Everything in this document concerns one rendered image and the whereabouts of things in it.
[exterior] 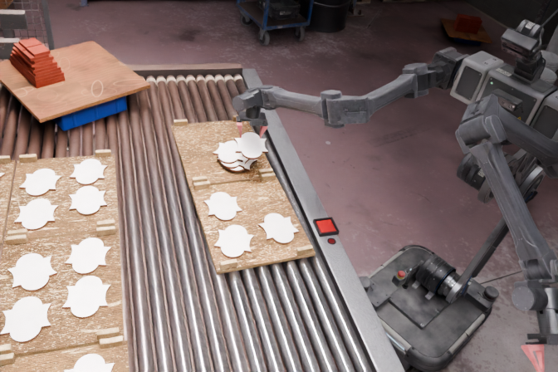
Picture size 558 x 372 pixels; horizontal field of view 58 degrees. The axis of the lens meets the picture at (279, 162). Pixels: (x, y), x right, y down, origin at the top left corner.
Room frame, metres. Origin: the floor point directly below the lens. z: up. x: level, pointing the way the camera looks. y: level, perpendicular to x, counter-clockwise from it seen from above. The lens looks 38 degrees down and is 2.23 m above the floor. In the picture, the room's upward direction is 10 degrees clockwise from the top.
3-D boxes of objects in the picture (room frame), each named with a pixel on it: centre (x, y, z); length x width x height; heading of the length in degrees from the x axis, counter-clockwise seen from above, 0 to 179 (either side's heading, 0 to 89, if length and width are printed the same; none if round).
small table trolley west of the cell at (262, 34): (5.07, 0.36, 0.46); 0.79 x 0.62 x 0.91; 29
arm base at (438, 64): (1.65, -0.50, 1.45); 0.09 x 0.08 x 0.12; 49
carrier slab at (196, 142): (1.68, 0.25, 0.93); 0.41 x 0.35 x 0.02; 25
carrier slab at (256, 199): (1.30, 0.07, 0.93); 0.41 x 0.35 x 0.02; 26
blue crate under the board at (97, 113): (1.84, 0.93, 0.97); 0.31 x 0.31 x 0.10; 51
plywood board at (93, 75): (1.89, 0.98, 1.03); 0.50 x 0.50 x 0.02; 51
